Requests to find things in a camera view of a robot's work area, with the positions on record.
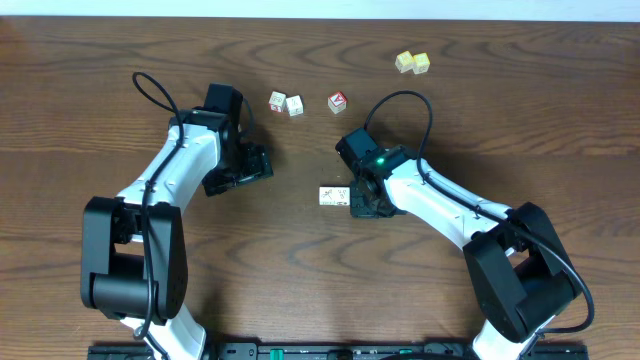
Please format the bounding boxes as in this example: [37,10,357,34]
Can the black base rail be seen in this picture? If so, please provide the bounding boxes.
[86,342,589,360]

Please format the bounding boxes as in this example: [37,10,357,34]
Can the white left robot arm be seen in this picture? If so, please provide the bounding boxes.
[80,108,273,359]

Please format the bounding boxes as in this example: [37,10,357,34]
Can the yellow block right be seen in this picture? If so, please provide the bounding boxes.
[412,52,431,75]

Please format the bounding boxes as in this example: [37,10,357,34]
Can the white block red bottom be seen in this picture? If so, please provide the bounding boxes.
[268,91,287,113]

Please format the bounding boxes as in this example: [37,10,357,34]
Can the yellow block left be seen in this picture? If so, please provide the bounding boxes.
[395,51,414,73]

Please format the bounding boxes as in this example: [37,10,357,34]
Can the white block beside red-bottom block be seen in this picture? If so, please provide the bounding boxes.
[285,95,304,116]

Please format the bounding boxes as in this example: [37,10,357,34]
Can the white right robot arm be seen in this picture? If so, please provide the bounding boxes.
[336,143,592,359]

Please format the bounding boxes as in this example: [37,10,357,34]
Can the red letter A block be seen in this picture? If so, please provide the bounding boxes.
[328,91,348,114]

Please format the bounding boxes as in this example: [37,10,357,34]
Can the white block green 4 side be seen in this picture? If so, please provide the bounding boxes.
[319,187,335,206]

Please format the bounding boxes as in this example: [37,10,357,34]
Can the white block yellow W side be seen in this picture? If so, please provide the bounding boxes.
[334,187,350,206]

